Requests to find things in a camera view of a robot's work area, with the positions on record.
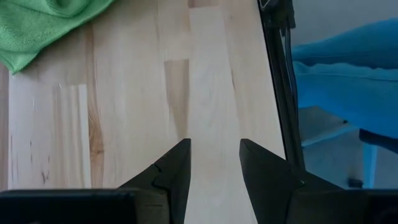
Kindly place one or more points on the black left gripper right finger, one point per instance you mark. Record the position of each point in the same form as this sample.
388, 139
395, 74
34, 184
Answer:
267, 180

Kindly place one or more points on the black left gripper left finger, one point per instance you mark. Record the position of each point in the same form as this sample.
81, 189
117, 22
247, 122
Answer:
174, 174

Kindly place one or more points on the green microfiber towel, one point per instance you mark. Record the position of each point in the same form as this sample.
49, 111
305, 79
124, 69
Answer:
34, 28

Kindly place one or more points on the blue chair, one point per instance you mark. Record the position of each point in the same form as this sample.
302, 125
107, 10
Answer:
348, 93

